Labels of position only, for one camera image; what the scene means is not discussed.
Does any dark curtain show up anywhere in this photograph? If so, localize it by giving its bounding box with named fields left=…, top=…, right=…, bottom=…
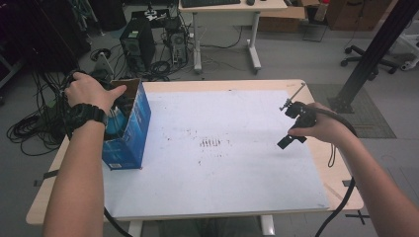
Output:
left=0, top=0, right=91, bottom=98

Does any small silver computer case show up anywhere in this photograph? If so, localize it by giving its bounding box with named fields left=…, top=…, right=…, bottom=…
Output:
left=167, top=28, right=189, bottom=65

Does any person's left hand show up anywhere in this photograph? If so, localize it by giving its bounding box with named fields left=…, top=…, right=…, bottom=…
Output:
left=63, top=71, right=127, bottom=115

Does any thin black lanyard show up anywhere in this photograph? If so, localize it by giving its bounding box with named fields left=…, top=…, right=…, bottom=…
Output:
left=327, top=142, right=337, bottom=168

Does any coiled black cable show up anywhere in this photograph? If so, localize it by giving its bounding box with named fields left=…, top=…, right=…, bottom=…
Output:
left=89, top=47, right=113, bottom=62

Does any bundle of black floor cables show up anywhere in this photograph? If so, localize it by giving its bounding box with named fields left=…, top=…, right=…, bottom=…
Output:
left=6, top=70, right=82, bottom=157

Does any white desk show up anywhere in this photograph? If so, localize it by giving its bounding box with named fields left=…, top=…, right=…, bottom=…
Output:
left=177, top=0, right=290, bottom=75

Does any black keyboard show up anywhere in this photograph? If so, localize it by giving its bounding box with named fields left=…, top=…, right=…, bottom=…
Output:
left=180, top=0, right=241, bottom=8

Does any black box white print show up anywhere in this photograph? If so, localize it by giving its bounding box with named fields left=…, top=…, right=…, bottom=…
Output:
left=131, top=9, right=172, bottom=29

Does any white paper sheet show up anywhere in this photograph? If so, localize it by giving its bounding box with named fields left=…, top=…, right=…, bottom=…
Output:
left=102, top=89, right=330, bottom=220

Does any person's right hand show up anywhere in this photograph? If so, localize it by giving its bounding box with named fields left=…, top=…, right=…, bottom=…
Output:
left=287, top=102, right=359, bottom=147

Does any black wristwatch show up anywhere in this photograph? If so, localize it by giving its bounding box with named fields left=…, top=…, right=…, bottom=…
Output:
left=63, top=103, right=109, bottom=131

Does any black office chair base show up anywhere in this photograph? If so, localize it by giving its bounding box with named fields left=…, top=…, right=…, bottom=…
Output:
left=340, top=44, right=399, bottom=82

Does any black metal post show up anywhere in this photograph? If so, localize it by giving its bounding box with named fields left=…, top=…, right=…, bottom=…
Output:
left=327, top=0, right=419, bottom=114

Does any grey floor mat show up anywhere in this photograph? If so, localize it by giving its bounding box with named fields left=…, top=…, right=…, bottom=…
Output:
left=307, top=83, right=397, bottom=139

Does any blue cardboard box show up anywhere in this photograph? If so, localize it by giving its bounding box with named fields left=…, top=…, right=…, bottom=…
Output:
left=101, top=77, right=152, bottom=171

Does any black computer tower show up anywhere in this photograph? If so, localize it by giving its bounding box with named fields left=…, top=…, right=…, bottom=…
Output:
left=119, top=18, right=156, bottom=73

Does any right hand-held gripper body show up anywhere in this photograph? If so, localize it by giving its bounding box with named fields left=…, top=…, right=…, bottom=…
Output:
left=279, top=82, right=317, bottom=129

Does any white table leg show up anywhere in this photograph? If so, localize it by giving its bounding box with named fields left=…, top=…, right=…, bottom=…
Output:
left=127, top=220, right=144, bottom=237
left=260, top=215, right=276, bottom=236

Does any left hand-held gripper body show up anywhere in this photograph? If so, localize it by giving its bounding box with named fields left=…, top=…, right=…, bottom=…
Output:
left=93, top=51, right=116, bottom=90

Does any large brown cardboard box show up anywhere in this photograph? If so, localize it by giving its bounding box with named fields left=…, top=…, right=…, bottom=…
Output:
left=325, top=0, right=393, bottom=32

